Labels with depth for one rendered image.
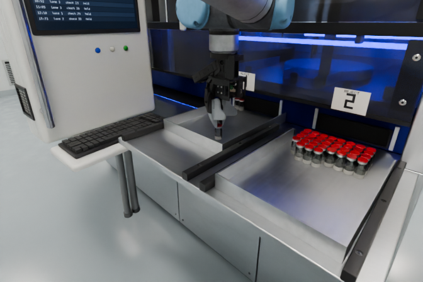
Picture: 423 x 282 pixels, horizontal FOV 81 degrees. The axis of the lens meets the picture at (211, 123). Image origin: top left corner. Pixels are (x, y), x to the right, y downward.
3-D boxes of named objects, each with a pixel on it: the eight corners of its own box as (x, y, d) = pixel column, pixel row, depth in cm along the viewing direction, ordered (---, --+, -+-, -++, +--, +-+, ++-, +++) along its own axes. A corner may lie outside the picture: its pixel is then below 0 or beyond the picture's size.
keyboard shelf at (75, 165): (143, 114, 124) (142, 109, 123) (181, 129, 107) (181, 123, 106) (41, 147, 92) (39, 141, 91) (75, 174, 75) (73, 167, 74)
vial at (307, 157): (304, 158, 64) (306, 143, 62) (312, 162, 62) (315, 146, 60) (300, 162, 62) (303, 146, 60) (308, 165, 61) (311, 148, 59)
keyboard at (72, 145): (150, 115, 115) (150, 111, 114) (170, 123, 107) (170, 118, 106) (58, 146, 86) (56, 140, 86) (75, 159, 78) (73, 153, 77)
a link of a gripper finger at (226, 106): (233, 129, 70) (232, 99, 66) (218, 124, 74) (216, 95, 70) (240, 126, 72) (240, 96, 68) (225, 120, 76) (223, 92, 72)
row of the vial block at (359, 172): (292, 150, 68) (294, 135, 66) (364, 176, 56) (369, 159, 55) (288, 153, 67) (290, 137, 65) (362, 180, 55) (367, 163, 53)
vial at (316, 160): (313, 162, 62) (315, 146, 60) (321, 165, 61) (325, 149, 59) (309, 165, 61) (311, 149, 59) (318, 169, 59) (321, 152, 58)
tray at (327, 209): (291, 138, 75) (293, 128, 74) (392, 172, 59) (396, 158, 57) (214, 187, 53) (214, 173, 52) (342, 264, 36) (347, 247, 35)
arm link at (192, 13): (221, -18, 42) (246, -12, 51) (170, -14, 47) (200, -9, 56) (221, 31, 45) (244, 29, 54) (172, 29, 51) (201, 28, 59)
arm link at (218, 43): (203, 34, 62) (224, 33, 67) (203, 53, 63) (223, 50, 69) (225, 35, 57) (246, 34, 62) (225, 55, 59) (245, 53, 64)
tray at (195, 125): (229, 106, 105) (230, 97, 103) (285, 121, 88) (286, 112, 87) (163, 128, 82) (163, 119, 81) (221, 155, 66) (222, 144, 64)
